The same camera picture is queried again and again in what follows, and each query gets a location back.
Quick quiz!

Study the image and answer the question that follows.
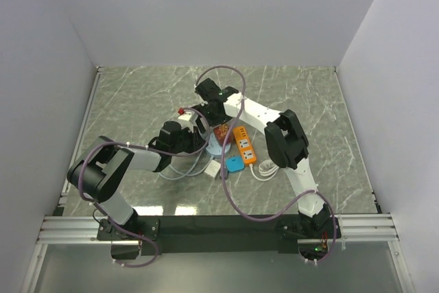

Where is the black base beam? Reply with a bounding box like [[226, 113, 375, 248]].
[[96, 215, 343, 260]]

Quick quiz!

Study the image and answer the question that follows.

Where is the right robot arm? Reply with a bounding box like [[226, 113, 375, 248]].
[[195, 78, 337, 239]]

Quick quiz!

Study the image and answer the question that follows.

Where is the red cube socket adapter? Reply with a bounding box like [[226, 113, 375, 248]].
[[213, 124, 234, 145]]

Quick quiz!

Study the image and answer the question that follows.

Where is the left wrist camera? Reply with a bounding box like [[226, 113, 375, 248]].
[[177, 108, 198, 132]]

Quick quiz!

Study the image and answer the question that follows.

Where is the light blue power cable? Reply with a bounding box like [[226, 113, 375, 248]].
[[157, 154, 206, 180]]

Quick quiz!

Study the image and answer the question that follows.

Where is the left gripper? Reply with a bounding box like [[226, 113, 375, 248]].
[[170, 124, 209, 155]]

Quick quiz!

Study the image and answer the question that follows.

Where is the round light blue power strip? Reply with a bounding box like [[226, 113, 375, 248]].
[[204, 133, 222, 159]]

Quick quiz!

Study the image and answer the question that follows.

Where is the aluminium rail frame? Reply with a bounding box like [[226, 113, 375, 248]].
[[24, 66, 414, 292]]

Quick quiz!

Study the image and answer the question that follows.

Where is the blue square adapter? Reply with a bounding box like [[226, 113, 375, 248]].
[[225, 156, 245, 173]]

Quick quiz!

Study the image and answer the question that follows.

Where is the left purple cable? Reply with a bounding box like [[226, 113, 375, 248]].
[[78, 107, 210, 269]]

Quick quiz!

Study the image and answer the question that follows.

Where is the small grey charger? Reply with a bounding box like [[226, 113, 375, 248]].
[[219, 168, 228, 180]]

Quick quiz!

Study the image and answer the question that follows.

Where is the white power cable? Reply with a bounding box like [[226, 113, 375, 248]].
[[249, 159, 279, 182]]

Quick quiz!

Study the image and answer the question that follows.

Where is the purple cable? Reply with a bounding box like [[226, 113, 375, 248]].
[[195, 65, 336, 265], [78, 107, 210, 269]]

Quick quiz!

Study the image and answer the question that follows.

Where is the orange power strip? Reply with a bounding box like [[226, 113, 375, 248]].
[[233, 126, 257, 166]]

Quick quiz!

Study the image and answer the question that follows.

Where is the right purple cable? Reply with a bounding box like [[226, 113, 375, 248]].
[[195, 65, 336, 265]]

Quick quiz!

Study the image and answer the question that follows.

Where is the white square plug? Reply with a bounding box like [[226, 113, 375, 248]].
[[204, 159, 221, 178]]

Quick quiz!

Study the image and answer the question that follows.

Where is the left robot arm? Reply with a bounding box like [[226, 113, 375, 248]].
[[67, 119, 209, 239]]

